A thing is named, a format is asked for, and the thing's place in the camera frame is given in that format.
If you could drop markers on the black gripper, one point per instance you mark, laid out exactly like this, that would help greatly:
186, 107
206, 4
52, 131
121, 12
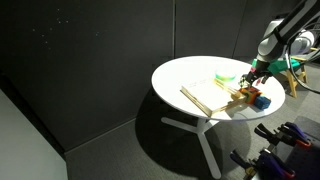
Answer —
259, 73

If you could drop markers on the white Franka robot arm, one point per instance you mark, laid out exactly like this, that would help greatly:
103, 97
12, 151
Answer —
283, 30

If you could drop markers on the wooden tray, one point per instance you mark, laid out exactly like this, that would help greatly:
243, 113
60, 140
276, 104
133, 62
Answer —
213, 96

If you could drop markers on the blue cube block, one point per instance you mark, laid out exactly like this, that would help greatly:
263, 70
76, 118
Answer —
262, 103

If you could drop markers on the green translucent bowl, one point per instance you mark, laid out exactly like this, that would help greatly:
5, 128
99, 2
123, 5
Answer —
226, 76

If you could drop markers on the wooden chair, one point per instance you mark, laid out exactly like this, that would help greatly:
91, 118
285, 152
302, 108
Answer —
295, 75

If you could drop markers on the black purple spring clamp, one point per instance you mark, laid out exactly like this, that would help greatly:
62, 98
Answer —
276, 165
298, 135
270, 134
245, 161

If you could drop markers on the black perforated board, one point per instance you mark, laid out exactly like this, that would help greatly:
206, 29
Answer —
308, 160

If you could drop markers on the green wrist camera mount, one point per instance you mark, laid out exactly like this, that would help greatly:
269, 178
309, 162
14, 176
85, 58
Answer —
278, 65

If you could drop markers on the white table pedestal base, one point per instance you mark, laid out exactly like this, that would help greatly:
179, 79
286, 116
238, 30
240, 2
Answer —
203, 140

